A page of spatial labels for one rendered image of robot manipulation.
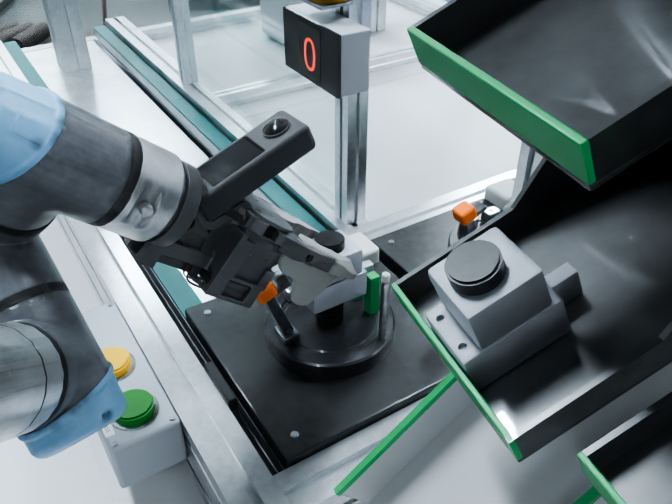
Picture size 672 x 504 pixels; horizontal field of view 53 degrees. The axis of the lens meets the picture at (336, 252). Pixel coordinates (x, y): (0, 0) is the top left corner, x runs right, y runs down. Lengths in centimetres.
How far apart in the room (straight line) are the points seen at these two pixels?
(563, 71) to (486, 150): 103
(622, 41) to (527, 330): 15
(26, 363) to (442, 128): 110
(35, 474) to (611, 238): 63
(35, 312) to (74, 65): 115
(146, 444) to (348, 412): 19
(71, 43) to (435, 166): 83
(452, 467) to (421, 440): 3
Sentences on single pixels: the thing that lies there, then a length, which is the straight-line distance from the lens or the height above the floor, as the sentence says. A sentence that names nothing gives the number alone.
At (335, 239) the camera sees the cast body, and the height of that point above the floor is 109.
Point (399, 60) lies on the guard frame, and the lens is 172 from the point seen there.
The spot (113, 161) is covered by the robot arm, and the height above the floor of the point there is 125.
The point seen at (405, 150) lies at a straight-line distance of 132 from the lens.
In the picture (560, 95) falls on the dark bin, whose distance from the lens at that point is 30.
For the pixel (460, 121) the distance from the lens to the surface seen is 145.
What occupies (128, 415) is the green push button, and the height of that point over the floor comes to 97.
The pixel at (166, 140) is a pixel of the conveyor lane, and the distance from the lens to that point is 126.
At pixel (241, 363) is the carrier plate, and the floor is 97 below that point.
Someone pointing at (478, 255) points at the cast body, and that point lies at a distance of 35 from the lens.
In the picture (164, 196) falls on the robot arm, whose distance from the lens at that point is 51.
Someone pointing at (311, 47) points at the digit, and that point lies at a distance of 79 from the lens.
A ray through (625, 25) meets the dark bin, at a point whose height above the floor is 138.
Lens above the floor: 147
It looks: 37 degrees down
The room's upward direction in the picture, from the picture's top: straight up
